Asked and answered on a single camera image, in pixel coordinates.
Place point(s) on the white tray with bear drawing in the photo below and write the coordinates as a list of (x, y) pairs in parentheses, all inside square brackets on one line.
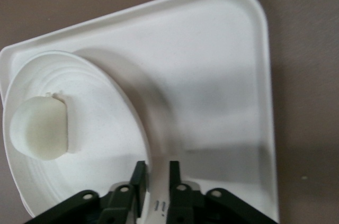
[(198, 62)]

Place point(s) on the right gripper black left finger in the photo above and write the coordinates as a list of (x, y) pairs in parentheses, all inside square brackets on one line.
[(116, 205)]

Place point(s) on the round white plate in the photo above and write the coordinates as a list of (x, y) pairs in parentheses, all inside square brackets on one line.
[(106, 128)]

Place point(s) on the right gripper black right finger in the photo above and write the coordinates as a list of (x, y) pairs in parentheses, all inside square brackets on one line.
[(185, 205)]

